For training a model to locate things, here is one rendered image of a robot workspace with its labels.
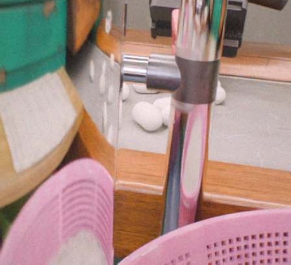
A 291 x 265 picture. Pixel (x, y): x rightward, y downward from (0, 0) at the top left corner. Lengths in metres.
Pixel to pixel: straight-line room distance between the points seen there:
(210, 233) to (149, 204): 0.06
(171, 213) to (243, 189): 0.06
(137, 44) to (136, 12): 1.90
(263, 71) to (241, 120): 0.16
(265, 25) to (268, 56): 1.93
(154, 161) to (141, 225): 0.05
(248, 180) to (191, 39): 0.12
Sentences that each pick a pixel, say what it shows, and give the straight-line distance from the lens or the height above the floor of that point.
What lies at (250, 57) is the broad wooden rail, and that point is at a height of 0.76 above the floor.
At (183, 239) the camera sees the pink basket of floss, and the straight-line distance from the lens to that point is 0.26.
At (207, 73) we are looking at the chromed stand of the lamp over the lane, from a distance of 0.25.
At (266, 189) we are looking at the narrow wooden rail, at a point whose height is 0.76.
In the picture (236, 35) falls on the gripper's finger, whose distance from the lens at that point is 0.58.
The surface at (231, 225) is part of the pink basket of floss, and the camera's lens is 0.28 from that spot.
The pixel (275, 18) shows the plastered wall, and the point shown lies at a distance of 2.60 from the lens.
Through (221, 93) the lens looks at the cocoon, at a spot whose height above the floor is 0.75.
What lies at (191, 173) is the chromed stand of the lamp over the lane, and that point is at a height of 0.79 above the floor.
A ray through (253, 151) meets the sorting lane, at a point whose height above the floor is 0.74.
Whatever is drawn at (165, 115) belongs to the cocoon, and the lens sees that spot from 0.46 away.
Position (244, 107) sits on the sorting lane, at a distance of 0.54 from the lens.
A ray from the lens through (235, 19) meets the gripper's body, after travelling 0.57.
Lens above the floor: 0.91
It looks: 21 degrees down
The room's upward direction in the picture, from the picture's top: 4 degrees clockwise
